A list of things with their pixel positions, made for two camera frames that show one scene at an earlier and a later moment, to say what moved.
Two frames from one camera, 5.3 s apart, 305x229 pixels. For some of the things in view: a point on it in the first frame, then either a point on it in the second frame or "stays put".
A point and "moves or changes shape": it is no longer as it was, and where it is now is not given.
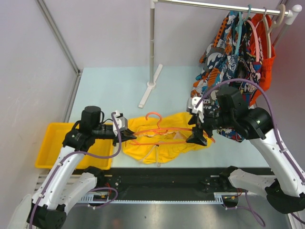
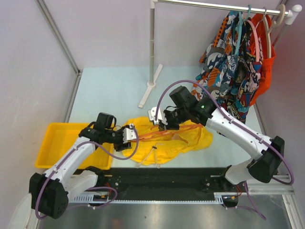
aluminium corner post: x=61 y=41 stays put
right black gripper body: x=221 y=119 to x=174 y=118
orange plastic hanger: x=163 y=131 moves or changes shape
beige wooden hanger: x=274 y=26 stays put
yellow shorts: x=161 y=139 stays put
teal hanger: x=238 y=27 stays put
